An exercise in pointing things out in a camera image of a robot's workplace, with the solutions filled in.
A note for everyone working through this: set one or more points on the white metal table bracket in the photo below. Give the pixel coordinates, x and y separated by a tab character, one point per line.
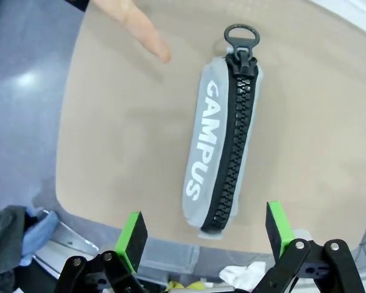
70	241

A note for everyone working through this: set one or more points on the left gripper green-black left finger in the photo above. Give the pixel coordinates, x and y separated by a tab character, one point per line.
134	241

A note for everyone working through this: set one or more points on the yellow cloth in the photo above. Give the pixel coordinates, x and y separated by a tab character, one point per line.
198	287

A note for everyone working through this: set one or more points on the person's right hand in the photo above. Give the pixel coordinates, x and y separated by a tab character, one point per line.
134	21

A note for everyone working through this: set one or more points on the white crumpled cloth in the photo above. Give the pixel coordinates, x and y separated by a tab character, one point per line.
241	271

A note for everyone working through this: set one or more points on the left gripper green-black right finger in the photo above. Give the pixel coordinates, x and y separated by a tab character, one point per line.
277	229

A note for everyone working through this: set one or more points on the light blue cloth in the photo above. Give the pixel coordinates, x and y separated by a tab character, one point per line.
39	235

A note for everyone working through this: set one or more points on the grey Campus zipper pencil case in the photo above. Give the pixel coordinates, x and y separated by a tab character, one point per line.
201	137

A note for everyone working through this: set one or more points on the grey translucent storage box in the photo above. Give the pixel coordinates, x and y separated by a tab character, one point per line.
170	253

